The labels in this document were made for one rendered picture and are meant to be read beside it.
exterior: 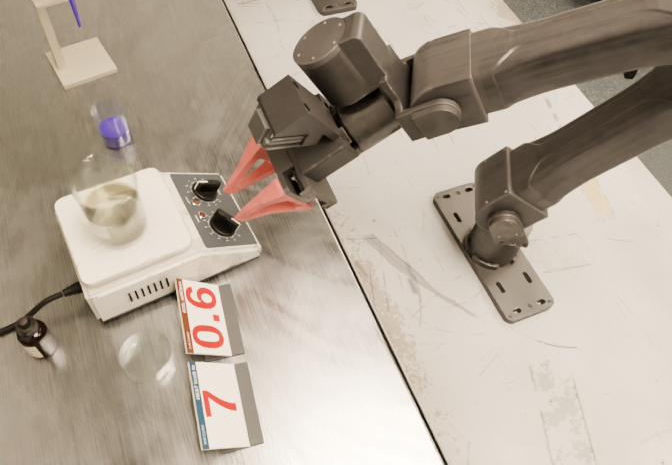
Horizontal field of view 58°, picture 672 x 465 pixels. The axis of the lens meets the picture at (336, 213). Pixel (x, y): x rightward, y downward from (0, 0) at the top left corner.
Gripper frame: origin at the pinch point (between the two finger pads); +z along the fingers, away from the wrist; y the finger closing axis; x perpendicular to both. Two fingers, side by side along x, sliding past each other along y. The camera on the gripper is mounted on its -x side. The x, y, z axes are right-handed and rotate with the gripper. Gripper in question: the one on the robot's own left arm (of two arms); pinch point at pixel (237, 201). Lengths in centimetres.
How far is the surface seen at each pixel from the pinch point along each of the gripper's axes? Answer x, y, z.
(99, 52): 9.7, -39.3, 16.3
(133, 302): -0.5, 3.6, 16.3
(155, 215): -1.7, -3.3, 9.1
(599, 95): 186, -50, -69
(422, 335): 16.8, 19.4, -7.4
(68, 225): -6.6, -5.4, 16.4
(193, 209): 3.0, -4.0, 7.1
